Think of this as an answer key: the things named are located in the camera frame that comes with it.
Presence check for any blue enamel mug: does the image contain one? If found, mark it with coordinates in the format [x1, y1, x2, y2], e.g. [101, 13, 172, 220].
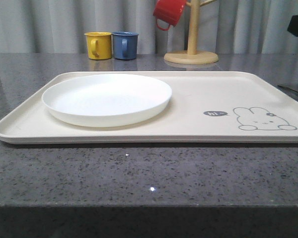
[112, 32, 139, 60]

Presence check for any wooden mug tree stand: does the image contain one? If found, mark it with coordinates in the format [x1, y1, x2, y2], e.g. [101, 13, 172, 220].
[164, 0, 219, 64]

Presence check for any yellow enamel mug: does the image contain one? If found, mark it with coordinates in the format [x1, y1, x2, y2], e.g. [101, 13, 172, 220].
[84, 32, 112, 60]

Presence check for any red enamel mug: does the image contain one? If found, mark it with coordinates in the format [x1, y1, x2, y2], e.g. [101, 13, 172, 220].
[153, 0, 187, 31]

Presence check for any grey curtain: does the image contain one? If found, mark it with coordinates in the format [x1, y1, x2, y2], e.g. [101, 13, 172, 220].
[0, 0, 298, 54]

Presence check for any cream rabbit serving tray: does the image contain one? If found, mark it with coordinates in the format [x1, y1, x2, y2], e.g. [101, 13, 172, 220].
[0, 71, 298, 144]

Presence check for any white round plate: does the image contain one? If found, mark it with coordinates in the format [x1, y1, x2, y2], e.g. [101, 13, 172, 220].
[42, 73, 172, 127]

